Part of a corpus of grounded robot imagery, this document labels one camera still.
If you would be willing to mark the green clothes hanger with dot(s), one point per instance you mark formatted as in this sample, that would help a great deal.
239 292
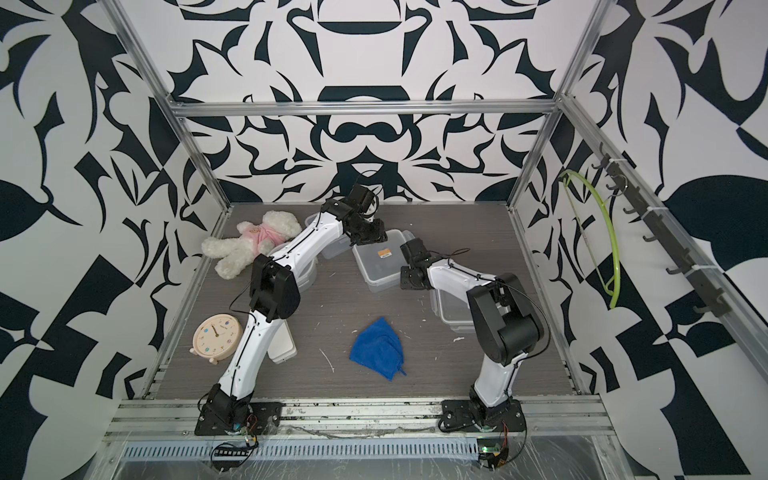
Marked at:
597 232

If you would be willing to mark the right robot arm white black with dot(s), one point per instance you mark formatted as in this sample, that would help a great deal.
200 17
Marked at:
507 323

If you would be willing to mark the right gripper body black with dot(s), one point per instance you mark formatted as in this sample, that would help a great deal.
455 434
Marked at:
406 278

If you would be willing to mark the round clear container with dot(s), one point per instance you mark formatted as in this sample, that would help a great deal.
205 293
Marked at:
307 276

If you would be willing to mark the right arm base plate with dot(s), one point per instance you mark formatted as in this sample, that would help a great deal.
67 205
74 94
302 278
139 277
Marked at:
472 415

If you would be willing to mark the pink round alarm clock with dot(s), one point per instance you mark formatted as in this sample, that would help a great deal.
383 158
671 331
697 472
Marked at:
216 338

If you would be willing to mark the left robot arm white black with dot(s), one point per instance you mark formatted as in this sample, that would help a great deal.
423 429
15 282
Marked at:
275 296

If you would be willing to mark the clear rectangular lunch box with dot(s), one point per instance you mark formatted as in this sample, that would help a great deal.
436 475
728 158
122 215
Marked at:
380 264
331 237

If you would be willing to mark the white teddy bear pink shirt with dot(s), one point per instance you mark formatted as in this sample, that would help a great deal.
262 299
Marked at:
234 255

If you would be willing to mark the blue cleaning cloth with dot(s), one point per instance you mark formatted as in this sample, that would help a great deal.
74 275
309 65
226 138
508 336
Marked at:
379 349

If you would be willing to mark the clear lunch box lid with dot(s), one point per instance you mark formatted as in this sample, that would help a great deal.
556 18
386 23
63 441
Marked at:
452 311

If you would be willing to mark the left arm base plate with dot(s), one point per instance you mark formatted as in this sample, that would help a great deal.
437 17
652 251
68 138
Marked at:
256 418

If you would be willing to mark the black wall hook rack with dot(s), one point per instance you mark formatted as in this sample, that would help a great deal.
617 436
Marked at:
666 231

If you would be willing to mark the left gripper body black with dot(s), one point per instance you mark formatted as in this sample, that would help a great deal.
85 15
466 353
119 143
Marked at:
370 233

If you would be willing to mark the white rectangular box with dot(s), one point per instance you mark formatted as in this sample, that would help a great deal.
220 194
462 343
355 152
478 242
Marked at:
282 347

